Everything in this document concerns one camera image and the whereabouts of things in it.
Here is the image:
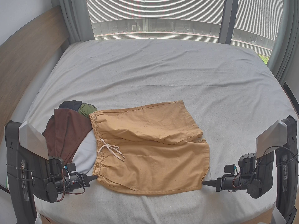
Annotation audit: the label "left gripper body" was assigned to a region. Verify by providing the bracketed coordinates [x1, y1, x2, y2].
[69, 173, 91, 188]

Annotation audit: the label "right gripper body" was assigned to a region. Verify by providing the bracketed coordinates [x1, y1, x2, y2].
[216, 174, 237, 192]

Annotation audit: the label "tan drawstring shorts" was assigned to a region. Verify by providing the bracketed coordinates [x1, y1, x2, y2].
[89, 100, 210, 195]

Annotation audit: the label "bed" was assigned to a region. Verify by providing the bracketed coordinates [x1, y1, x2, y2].
[0, 5, 299, 224]

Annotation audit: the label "white garment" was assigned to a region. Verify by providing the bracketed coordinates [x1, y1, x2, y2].
[70, 132, 97, 174]

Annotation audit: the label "brown garment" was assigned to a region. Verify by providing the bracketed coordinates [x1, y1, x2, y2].
[42, 108, 94, 164]

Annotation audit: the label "olive green garment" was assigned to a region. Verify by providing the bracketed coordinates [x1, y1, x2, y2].
[78, 103, 98, 119]

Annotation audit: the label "black garment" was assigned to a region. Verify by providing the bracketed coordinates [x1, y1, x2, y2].
[58, 100, 83, 113]

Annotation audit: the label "grey-green curtain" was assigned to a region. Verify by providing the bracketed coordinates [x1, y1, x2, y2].
[266, 0, 299, 86]
[49, 0, 95, 44]

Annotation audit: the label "window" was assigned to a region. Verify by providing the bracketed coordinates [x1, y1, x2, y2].
[84, 0, 284, 58]

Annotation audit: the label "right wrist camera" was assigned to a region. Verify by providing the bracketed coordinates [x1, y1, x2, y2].
[224, 164, 236, 176]

